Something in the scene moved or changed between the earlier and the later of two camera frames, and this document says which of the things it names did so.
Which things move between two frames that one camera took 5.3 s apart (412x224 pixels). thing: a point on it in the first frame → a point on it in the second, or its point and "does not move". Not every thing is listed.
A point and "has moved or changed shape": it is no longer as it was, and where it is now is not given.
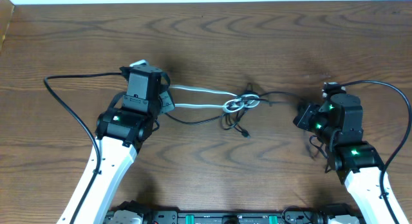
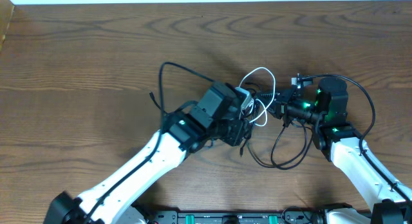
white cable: x=238 y=103 → x=259 y=100
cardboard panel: x=6 y=9 does not move
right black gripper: x=306 y=114 → x=284 y=109
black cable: x=232 y=119 has moved or changed shape
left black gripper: x=166 y=101 → x=240 y=134
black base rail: x=231 y=217 does not move
